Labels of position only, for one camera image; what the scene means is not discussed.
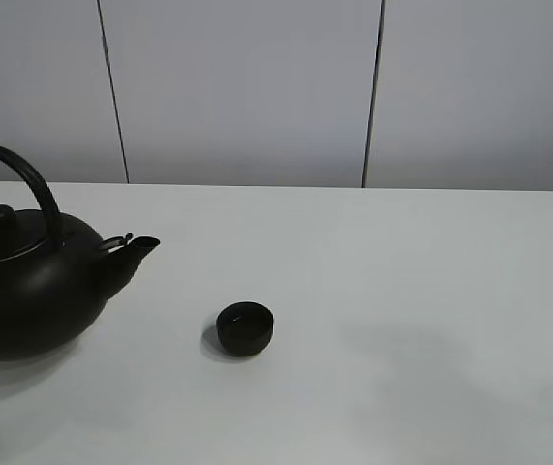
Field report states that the black round teapot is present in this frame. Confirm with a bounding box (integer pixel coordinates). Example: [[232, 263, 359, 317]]
[[0, 146, 160, 361]]

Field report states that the small black teacup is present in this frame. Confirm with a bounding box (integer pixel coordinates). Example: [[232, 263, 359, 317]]
[[216, 301, 274, 357]]

